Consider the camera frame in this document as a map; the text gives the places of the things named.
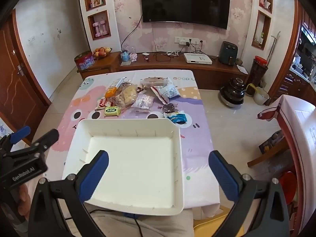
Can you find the clear white patterned packet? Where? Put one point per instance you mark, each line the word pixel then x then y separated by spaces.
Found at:
pixel 145 101

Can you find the white set-top box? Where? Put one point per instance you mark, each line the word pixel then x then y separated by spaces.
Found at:
pixel 197 58

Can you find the yellow plastic stool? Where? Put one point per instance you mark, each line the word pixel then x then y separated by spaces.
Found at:
pixel 217 223

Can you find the orange white snack packet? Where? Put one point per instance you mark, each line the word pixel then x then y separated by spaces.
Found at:
pixel 109 91

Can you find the clear bag yellow puffs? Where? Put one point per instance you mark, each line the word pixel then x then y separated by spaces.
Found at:
pixel 130 93

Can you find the white paper sheet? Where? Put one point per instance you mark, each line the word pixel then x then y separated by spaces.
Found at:
pixel 241 69

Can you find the pink toy figurine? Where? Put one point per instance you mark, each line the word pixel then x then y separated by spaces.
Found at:
pixel 133 56

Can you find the red purple round tin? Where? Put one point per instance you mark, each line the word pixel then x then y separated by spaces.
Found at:
pixel 84 60

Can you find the wooden door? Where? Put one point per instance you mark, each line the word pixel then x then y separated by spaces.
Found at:
pixel 17 79

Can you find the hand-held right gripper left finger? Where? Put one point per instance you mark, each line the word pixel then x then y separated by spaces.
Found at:
pixel 97 172

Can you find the blue snow globe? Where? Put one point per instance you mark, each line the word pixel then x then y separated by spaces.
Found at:
pixel 125 55

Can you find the white red-trimmed cloth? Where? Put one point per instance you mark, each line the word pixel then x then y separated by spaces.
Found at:
pixel 301 133

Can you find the red plastic stool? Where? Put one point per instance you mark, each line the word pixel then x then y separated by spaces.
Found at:
pixel 288 187

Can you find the dark red snack packet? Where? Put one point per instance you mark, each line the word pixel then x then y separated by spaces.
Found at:
pixel 101 103

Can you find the tan label snack packet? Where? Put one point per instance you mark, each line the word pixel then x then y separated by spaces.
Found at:
pixel 154 81

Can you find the dark brown stacked pot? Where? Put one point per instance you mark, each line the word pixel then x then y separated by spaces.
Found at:
pixel 233 91

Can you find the white cup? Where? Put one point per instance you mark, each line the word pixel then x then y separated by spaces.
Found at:
pixel 267 4

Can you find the person's left hand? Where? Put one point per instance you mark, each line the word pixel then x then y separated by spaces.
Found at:
pixel 23 197

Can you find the basket of fruit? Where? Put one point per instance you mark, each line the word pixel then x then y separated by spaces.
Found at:
pixel 101 51

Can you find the pink dumbbell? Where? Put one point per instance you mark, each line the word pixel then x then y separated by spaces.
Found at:
pixel 95 28
pixel 103 27

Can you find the blue snack packet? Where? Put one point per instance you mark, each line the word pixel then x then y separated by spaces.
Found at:
pixel 179 118

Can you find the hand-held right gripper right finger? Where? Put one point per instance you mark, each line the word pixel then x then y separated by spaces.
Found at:
pixel 223 172

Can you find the green snack packet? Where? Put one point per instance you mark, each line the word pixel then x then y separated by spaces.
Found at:
pixel 112 110

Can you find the white plastic tray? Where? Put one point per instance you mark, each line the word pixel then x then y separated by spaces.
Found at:
pixel 128 158

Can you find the person's beige trousers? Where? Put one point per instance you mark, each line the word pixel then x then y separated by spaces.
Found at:
pixel 158 226

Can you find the black flat television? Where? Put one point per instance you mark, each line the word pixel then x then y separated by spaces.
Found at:
pixel 185 2

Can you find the dark printed box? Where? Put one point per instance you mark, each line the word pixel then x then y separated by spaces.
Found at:
pixel 269 144

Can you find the white puffy snack bag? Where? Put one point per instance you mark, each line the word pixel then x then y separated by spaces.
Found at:
pixel 170 92

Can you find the white wall niche shelf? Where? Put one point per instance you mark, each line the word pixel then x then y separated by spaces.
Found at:
pixel 254 9
pixel 111 9

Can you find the red-edged brownie packet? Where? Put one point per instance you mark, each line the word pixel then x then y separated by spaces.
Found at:
pixel 168 108

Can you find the dark green air fryer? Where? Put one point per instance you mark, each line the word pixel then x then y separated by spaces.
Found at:
pixel 228 53

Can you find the wooden television cabinet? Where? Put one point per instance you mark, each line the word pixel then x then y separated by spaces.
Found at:
pixel 212 71

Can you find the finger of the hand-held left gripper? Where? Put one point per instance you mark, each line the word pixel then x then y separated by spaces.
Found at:
pixel 22 131
pixel 48 137

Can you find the white wall socket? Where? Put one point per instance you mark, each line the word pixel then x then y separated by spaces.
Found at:
pixel 187 40

